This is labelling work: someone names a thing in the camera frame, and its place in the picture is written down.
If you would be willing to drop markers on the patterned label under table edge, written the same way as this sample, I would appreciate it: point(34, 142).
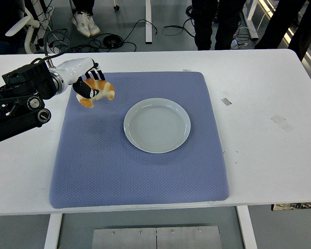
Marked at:
point(295, 206)

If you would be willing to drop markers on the golden white croissant bread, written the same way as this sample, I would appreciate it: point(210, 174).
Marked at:
point(105, 88)

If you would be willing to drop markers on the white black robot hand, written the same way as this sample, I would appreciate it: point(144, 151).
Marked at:
point(75, 68)

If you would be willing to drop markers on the white table leg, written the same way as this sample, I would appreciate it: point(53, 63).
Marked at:
point(53, 230)
point(246, 228)

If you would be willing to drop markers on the grey tape square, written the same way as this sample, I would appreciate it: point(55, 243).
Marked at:
point(226, 101)

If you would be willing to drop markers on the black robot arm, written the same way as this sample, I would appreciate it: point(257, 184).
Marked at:
point(18, 77)

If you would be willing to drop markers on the grey round plate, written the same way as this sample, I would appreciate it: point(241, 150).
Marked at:
point(156, 127)

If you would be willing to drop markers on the person's foot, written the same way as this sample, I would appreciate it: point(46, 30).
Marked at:
point(93, 26)
point(80, 23)

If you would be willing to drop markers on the large clear tape patch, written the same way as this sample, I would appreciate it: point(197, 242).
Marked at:
point(281, 123)

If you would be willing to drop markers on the blue quilted mat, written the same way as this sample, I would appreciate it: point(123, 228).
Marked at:
point(93, 160)

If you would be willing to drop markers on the white office chair frame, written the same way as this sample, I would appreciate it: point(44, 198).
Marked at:
point(29, 36)

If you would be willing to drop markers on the white background desk leg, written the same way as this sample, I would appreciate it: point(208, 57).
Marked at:
point(148, 20)
point(252, 26)

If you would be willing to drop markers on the grey metal plate with screws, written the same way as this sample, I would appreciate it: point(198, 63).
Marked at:
point(124, 238)

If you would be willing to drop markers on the black caster wheel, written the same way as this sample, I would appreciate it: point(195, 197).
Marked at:
point(116, 7)

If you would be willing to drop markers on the person's leg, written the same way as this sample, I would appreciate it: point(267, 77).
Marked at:
point(83, 5)

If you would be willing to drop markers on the person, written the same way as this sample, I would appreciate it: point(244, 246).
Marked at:
point(274, 26)
point(204, 26)

